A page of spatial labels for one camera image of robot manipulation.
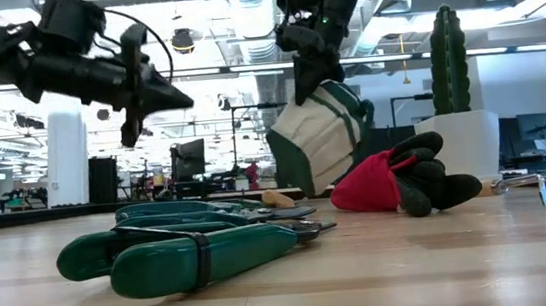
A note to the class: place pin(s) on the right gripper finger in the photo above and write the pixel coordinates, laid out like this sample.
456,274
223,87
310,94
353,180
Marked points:
332,67
306,77

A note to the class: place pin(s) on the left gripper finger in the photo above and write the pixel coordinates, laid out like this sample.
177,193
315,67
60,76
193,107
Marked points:
161,86
163,104

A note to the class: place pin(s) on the black partition panel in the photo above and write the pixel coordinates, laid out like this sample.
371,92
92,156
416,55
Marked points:
392,139

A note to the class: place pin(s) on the black pruning shears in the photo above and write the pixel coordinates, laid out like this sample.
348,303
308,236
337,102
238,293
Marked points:
188,264

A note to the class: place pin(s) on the red black gardening glove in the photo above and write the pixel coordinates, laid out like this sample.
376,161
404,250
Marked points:
366,184

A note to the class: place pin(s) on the green cactus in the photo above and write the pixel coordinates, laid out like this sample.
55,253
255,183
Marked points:
448,66

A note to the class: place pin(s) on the black cabinet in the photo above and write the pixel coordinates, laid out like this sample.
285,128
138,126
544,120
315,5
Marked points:
103,179

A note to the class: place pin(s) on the yellow hanging pendant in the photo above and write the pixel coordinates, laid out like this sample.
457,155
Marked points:
405,80

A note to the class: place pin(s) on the white room column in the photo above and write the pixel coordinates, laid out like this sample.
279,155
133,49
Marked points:
66,158

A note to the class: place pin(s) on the white plant pot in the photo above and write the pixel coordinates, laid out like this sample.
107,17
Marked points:
463,145

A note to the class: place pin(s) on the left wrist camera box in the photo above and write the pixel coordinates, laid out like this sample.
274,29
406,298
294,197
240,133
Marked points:
69,22

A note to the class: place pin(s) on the green pruning shears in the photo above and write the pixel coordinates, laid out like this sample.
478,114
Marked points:
168,210

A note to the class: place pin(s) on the desk monitor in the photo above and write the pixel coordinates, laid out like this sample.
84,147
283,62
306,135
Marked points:
537,127

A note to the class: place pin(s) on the dark monitor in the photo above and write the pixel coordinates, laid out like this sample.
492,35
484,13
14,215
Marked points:
188,158

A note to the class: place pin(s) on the beige green canvas garden bag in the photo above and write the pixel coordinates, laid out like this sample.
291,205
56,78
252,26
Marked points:
317,139

